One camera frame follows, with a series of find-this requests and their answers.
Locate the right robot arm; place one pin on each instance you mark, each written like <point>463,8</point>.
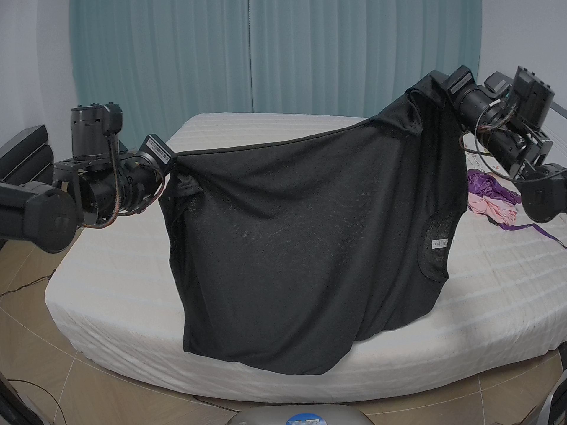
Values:
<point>531,95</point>

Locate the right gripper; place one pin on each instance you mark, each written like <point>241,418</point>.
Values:
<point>474,102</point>

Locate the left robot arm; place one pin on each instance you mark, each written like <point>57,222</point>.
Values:
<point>40,210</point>

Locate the black chest of drawers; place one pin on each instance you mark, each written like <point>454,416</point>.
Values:
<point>22,148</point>

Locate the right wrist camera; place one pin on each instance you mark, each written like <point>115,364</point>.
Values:
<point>496,84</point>

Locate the bed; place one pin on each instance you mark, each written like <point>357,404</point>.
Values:
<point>487,290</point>

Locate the black T-shirt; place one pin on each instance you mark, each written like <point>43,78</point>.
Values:
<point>310,237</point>

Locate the pink garment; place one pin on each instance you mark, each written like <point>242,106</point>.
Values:
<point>491,208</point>

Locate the blue-green curtain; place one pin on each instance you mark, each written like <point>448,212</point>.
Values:
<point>155,47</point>
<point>354,38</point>

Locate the purple garment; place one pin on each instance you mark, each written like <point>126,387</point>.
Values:
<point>480,182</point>

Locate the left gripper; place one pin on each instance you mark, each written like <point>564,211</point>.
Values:
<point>148,171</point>

